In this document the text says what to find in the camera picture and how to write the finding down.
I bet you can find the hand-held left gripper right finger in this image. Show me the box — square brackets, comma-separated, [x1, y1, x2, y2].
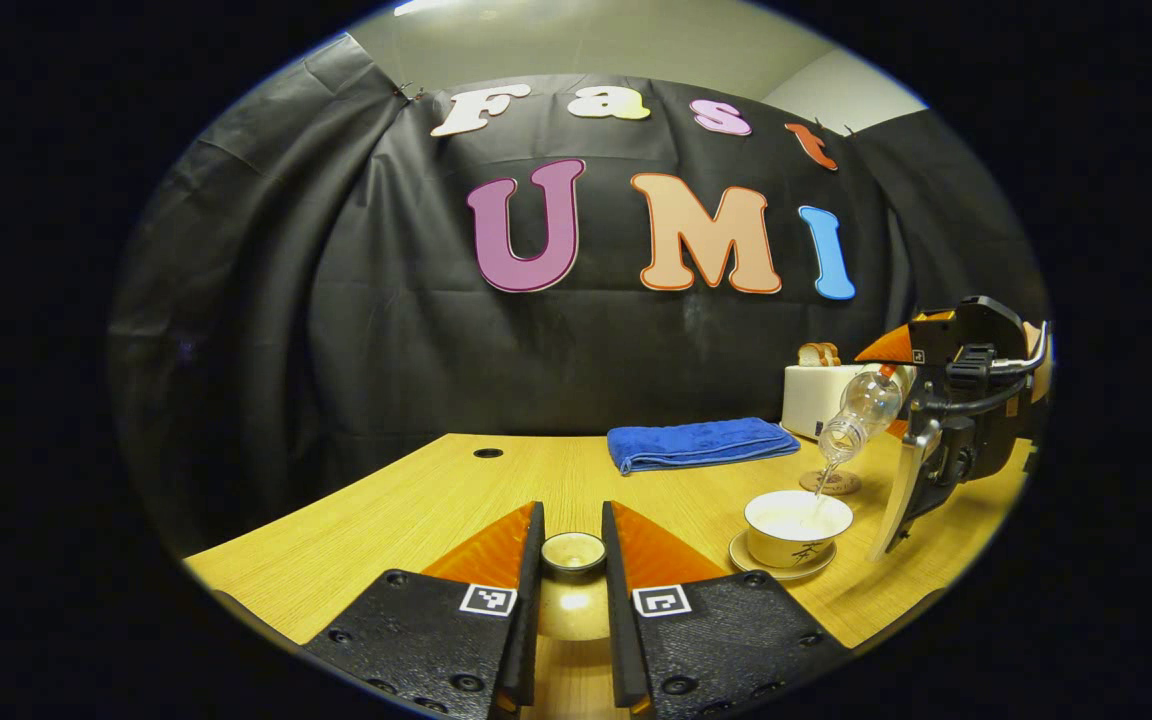
[601, 500, 852, 717]

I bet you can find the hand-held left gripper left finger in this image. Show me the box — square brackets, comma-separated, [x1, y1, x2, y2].
[301, 500, 547, 720]

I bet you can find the clear plastic water bottle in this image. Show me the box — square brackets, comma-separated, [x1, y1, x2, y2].
[816, 365, 905, 467]

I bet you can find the white ceramic teacup lid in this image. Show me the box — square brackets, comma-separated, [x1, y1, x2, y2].
[536, 531, 614, 643]

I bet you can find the round cork coaster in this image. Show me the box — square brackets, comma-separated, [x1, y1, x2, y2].
[799, 468, 862, 497]

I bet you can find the white ceramic teacup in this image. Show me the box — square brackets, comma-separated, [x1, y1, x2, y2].
[744, 490, 854, 569]

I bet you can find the white toaster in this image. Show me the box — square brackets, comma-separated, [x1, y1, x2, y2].
[781, 363, 869, 441]

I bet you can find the white ceramic saucer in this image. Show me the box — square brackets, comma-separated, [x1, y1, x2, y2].
[728, 530, 837, 582]

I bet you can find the folded blue towel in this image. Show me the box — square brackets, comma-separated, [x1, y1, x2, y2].
[607, 417, 802, 476]

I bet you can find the black backdrop cloth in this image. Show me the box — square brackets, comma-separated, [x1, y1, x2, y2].
[106, 35, 1049, 556]

